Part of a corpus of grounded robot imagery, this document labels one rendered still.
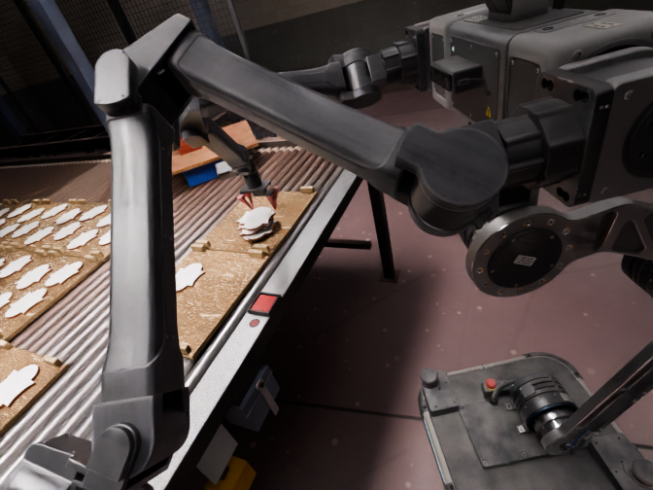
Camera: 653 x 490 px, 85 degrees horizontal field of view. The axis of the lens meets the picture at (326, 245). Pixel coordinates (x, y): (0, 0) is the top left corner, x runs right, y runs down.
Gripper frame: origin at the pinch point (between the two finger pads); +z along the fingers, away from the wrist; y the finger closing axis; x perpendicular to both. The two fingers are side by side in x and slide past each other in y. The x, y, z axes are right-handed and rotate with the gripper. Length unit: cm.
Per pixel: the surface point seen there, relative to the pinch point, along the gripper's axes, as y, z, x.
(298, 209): -8.3, 8.4, -10.1
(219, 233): 20.7, 8.3, 5.2
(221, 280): 4.7, 7.8, 30.7
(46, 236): 124, 9, 6
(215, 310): -0.7, 7.6, 43.2
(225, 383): -15, 9, 63
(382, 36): 38, 32, -476
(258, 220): -0.5, 1.5, 6.3
